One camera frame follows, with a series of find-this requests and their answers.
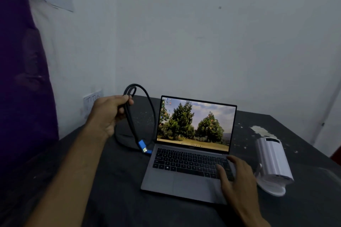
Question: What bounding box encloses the person's right hand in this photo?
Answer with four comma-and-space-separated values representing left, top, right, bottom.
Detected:
216, 155, 264, 220

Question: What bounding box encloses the person's left hand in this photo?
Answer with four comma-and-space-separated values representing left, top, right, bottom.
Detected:
86, 95, 135, 140

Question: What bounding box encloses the black HDMI cable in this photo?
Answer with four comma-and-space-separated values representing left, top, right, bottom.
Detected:
114, 83, 158, 155

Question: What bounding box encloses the white mini projector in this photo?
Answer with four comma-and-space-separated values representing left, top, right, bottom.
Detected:
253, 135, 294, 198

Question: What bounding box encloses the grey laptop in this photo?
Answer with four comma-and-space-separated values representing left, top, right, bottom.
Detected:
140, 95, 238, 206

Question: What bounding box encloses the person's left forearm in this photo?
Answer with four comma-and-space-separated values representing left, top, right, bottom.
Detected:
25, 124, 108, 227

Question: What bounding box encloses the dark plastic sheet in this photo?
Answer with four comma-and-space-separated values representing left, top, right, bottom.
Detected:
0, 139, 341, 227

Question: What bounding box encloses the purple cloth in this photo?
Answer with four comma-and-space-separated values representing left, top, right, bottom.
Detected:
0, 0, 60, 173

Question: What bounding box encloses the red chair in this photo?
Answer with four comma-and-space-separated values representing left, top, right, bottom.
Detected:
330, 146, 341, 167

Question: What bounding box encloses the white wall socket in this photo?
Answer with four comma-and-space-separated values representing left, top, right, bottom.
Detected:
83, 90, 104, 119

